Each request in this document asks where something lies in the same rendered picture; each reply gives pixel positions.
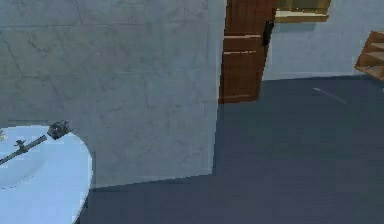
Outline white bathroom sink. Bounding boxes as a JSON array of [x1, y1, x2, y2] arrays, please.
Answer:
[[0, 124, 94, 224]]

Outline grey metal faucet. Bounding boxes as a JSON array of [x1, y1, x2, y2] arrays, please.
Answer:
[[0, 120, 72, 166]]

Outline black door handle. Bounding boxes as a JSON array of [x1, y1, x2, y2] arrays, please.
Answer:
[[262, 19, 275, 47]]

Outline brown wooden shelf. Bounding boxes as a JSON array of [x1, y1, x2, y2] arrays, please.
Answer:
[[353, 30, 384, 83]]

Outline brown wooden room door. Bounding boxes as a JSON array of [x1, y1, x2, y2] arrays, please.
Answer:
[[218, 0, 278, 105]]

